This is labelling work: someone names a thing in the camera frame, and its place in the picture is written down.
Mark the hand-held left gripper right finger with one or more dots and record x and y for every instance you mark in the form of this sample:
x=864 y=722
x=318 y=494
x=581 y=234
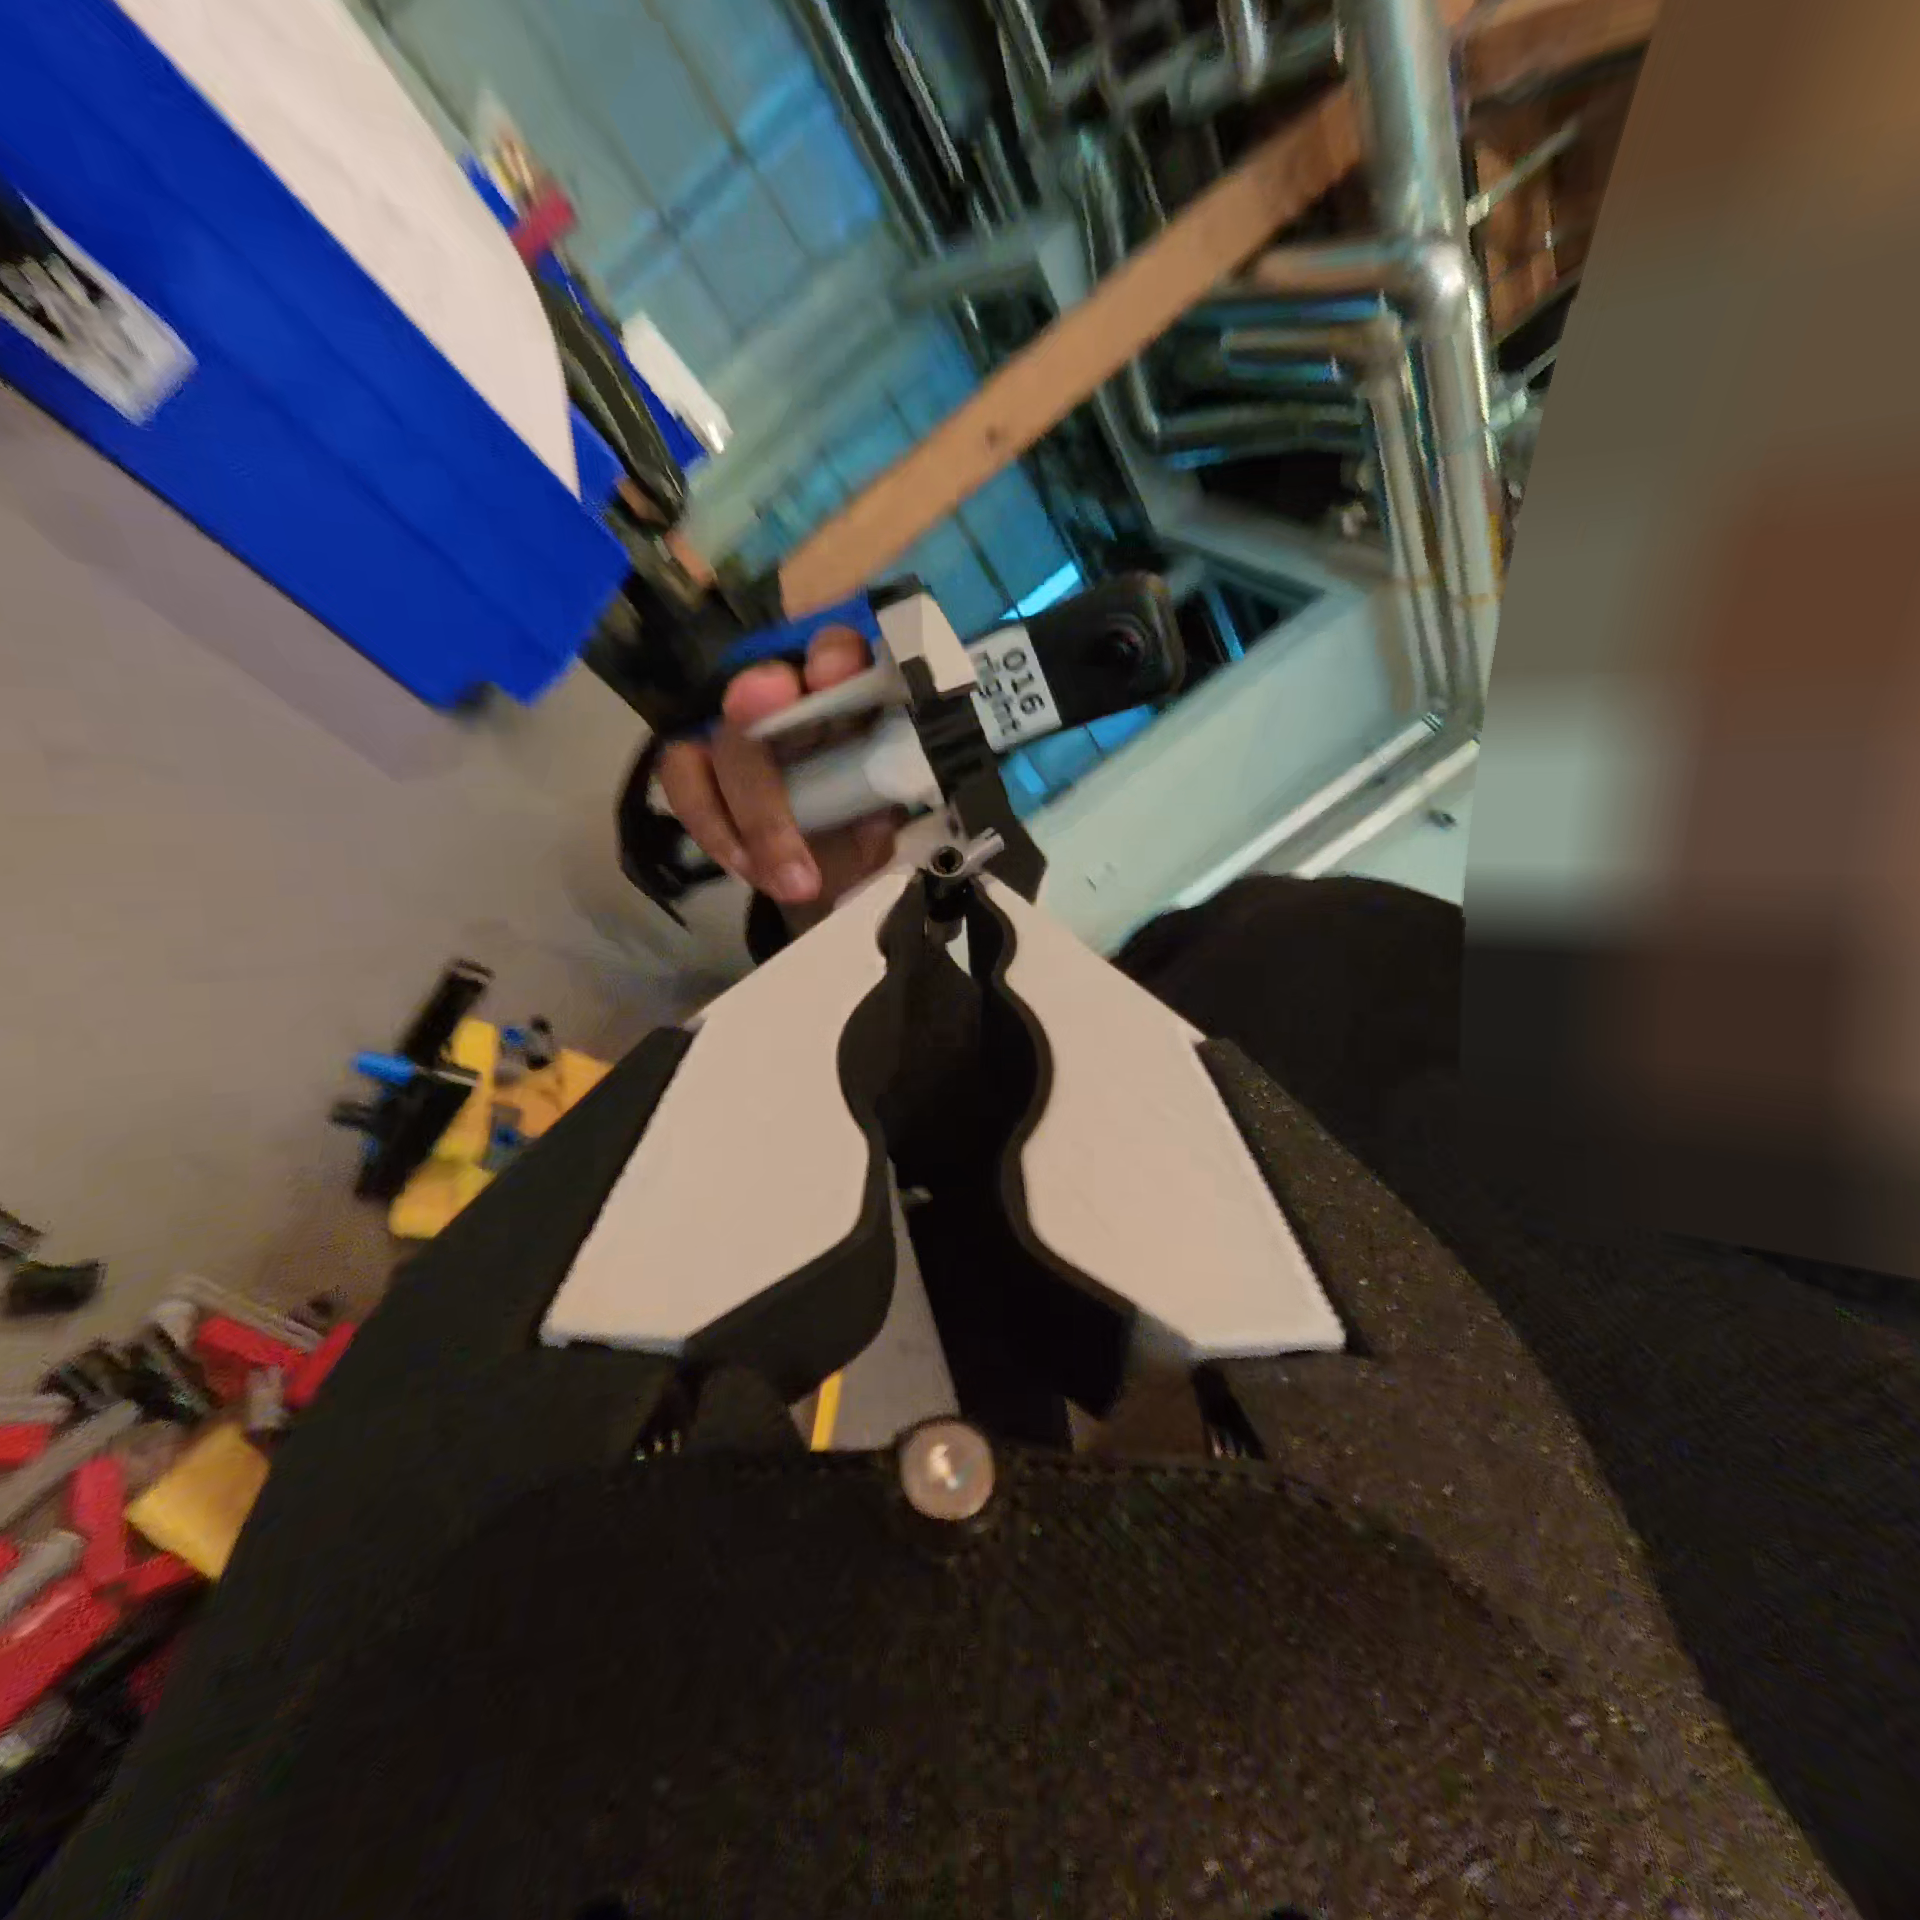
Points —
x=1172 y=1184

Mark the blue plastic bin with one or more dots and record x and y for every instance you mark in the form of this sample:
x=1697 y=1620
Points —
x=301 y=421

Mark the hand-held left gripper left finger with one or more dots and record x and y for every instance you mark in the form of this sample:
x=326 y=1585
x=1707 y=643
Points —
x=721 y=1170

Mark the grey toy pin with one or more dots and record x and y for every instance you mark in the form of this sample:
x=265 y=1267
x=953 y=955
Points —
x=956 y=867

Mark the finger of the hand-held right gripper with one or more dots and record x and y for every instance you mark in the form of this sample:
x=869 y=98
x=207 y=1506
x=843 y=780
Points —
x=1008 y=848

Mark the person's right hand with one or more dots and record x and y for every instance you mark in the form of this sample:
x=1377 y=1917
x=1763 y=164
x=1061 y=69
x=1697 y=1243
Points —
x=744 y=796

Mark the yellow toy wheel assembly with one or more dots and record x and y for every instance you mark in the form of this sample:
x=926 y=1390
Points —
x=452 y=1108

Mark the wooden beam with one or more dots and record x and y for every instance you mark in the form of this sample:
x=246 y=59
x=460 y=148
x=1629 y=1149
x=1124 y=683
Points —
x=1079 y=346

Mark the person's black sweater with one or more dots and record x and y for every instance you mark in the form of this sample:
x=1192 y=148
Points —
x=1725 y=1424

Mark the metal pipe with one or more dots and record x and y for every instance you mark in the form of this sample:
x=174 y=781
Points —
x=1448 y=376

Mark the pile of small toy pieces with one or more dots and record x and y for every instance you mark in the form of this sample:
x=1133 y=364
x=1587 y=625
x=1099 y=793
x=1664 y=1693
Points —
x=136 y=1470

